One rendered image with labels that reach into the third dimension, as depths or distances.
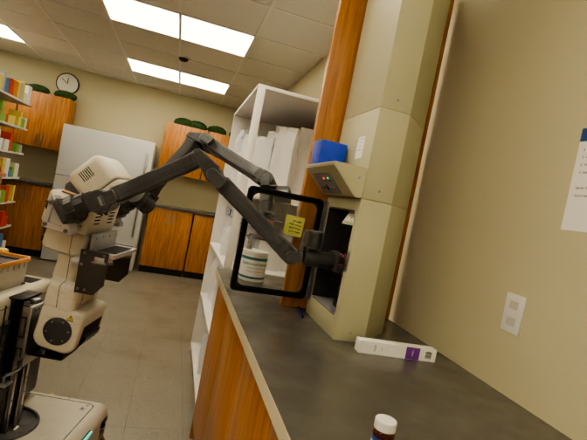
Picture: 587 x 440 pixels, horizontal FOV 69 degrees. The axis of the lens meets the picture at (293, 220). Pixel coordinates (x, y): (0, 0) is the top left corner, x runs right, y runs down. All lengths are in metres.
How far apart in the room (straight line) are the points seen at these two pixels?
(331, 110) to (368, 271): 0.69
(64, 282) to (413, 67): 1.46
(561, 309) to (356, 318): 0.58
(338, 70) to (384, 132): 0.47
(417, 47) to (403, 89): 0.14
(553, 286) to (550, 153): 0.38
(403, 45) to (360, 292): 0.81
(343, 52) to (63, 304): 1.43
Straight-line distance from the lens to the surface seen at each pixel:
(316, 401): 1.01
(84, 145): 6.29
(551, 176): 1.43
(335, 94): 1.80
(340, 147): 1.59
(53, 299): 1.82
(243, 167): 1.83
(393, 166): 1.45
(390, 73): 1.48
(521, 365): 1.42
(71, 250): 1.80
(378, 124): 1.44
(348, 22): 1.89
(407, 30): 1.55
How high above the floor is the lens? 1.35
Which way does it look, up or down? 2 degrees down
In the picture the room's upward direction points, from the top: 11 degrees clockwise
